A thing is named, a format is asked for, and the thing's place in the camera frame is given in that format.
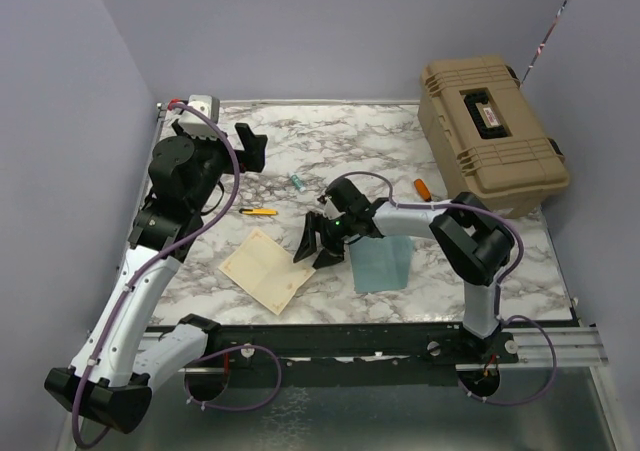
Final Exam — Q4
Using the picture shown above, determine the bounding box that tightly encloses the tan plastic tool case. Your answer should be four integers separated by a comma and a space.
418, 55, 570, 218

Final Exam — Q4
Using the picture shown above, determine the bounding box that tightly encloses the teal envelope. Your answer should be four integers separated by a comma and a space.
349, 236, 414, 294

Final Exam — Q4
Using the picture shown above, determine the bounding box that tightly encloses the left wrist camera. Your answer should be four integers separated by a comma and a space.
168, 95, 220, 140

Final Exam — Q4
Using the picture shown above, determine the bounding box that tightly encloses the orange handled screwdriver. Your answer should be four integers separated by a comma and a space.
413, 179, 432, 202

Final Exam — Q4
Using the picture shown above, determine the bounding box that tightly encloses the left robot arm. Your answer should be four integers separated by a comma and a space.
44, 123, 268, 434

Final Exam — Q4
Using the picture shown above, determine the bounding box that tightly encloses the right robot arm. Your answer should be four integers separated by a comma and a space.
293, 177, 523, 362

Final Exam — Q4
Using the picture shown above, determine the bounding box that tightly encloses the cream letter paper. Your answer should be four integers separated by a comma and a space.
219, 228, 316, 315

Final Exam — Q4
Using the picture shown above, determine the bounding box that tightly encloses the green glue stick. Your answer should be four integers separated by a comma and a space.
290, 174, 306, 192

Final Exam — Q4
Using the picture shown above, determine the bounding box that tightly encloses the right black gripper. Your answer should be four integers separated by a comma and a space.
293, 212, 356, 271

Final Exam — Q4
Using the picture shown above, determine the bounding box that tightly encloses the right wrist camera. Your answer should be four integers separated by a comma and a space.
318, 195, 342, 220

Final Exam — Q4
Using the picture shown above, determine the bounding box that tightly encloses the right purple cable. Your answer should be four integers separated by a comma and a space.
324, 170, 559, 406

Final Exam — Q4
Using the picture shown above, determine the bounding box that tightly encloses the aluminium rail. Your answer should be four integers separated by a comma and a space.
134, 326, 609, 372

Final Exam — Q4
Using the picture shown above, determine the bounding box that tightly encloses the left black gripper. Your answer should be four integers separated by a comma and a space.
175, 119, 267, 211

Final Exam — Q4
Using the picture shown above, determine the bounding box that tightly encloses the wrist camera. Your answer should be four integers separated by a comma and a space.
318, 195, 342, 220
168, 95, 220, 140

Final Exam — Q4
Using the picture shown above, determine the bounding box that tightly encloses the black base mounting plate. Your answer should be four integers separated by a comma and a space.
192, 322, 518, 387

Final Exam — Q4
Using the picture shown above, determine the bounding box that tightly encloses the yellow utility knife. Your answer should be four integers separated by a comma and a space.
239, 208, 278, 216

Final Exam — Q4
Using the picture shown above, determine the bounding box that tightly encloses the striped tape strip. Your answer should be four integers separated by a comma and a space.
518, 0, 577, 86

